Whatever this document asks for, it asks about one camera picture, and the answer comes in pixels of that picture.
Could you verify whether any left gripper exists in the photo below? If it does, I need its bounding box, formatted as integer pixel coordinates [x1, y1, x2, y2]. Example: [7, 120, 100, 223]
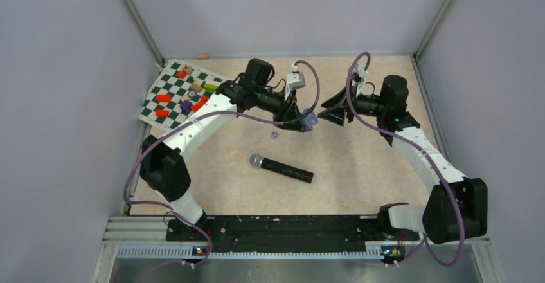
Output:
[255, 85, 305, 132]

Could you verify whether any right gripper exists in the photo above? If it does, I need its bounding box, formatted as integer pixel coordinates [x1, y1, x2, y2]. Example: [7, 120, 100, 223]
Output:
[319, 79, 388, 126]

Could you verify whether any grey-blue earbud charging case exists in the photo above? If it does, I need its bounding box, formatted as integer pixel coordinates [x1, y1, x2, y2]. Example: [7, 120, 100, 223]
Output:
[301, 112, 319, 132]

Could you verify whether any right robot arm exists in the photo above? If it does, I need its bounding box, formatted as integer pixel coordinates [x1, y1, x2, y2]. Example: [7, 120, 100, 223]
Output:
[318, 75, 488, 244]

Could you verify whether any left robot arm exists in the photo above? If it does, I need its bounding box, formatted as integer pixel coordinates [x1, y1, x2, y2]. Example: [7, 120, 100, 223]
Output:
[139, 58, 317, 240]

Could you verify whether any black microphone silver head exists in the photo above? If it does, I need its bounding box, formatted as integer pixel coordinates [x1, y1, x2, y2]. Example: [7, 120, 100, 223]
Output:
[249, 154, 314, 183]

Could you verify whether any yellow-green block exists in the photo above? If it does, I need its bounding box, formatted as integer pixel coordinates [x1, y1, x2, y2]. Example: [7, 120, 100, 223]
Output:
[203, 84, 219, 93]

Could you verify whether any red block right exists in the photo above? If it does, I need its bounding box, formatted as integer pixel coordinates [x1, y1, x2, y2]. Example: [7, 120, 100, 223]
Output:
[190, 96, 208, 113]

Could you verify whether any red block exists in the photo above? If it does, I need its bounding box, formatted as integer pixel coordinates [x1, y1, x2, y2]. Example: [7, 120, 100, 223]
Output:
[155, 109, 170, 118]
[156, 94, 172, 103]
[190, 96, 208, 113]
[177, 71, 187, 79]

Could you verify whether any tan wooden block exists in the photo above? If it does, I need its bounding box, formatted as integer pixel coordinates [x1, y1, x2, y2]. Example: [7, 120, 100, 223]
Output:
[190, 83, 203, 93]

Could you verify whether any purple block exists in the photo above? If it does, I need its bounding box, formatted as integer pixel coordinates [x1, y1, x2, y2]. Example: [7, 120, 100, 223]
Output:
[180, 100, 193, 114]

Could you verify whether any green white chessboard mat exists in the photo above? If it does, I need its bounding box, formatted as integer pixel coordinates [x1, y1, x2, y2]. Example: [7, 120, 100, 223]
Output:
[139, 60, 229, 131]

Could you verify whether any red block top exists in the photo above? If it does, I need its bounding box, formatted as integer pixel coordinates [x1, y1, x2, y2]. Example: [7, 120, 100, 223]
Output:
[177, 71, 187, 79]

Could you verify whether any red block lower left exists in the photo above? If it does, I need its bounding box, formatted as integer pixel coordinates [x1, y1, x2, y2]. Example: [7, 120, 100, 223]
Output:
[155, 109, 170, 118]

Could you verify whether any red block middle left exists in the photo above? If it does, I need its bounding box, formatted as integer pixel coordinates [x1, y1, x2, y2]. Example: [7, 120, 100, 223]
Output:
[156, 94, 172, 103]

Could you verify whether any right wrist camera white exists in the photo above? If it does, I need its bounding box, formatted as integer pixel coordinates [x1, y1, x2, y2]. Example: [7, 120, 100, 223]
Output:
[352, 64, 368, 84]

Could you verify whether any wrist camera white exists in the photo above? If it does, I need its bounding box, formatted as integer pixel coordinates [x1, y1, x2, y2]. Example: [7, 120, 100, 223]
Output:
[284, 62, 306, 100]
[352, 64, 368, 84]

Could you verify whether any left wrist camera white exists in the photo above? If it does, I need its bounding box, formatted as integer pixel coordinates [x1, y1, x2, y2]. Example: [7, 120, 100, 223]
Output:
[284, 62, 306, 100]

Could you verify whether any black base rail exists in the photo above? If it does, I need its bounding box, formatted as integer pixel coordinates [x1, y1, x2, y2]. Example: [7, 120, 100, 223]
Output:
[166, 215, 420, 253]

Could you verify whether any cork piece at wall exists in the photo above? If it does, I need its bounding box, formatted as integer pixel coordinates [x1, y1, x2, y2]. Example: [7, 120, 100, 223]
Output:
[196, 53, 210, 60]

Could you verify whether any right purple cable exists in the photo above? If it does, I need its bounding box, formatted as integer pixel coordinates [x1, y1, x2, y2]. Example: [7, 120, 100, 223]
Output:
[345, 52, 466, 268]

